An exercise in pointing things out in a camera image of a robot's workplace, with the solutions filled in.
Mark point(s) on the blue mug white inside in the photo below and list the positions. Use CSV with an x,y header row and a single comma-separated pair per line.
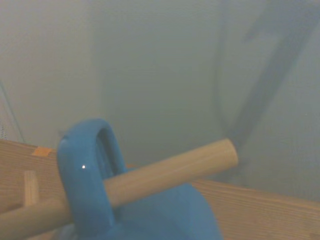
x,y
82,180

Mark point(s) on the wooden mug tree black base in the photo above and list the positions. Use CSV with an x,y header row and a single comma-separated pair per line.
x,y
172,172

